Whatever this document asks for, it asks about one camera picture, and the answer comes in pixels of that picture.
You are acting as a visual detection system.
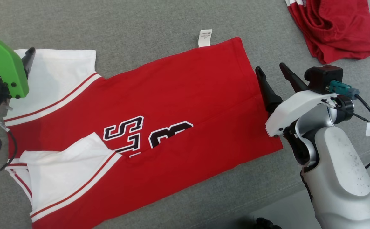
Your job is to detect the red shorts with white waistband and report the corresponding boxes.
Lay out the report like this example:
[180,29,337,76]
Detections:
[285,0,370,65]

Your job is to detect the red shirt with white trim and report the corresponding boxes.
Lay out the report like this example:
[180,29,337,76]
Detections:
[3,29,283,229]

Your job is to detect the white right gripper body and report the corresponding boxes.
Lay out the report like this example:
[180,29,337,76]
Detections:
[265,90,338,138]

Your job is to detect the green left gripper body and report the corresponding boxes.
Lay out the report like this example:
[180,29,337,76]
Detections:
[0,33,30,99]

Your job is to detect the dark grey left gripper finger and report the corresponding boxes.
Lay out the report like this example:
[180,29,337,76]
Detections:
[21,47,36,79]

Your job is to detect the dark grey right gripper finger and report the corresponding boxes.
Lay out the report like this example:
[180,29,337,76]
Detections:
[255,66,283,113]
[279,63,309,93]

